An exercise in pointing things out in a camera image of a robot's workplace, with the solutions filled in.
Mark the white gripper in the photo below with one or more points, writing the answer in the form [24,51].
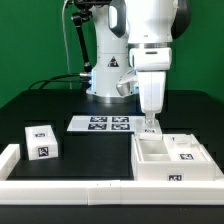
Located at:
[151,65]

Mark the white cabinet door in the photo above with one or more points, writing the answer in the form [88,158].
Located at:
[148,129]
[185,148]

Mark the white cabinet body box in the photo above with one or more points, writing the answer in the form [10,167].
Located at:
[151,162]

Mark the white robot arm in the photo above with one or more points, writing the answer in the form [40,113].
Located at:
[126,24]

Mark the white cabinet top block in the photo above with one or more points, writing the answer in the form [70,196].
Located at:
[41,142]

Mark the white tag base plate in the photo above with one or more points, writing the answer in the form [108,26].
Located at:
[104,123]

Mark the white front fence rail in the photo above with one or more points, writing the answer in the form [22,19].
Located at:
[111,193]

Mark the white fence rail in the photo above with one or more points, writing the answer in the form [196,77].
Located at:
[111,193]
[211,170]
[8,160]

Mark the white right fence rail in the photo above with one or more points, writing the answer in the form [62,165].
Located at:
[211,170]

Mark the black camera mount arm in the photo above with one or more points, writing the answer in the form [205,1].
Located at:
[79,18]

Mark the white left fence rail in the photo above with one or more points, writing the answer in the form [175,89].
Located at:
[8,160]

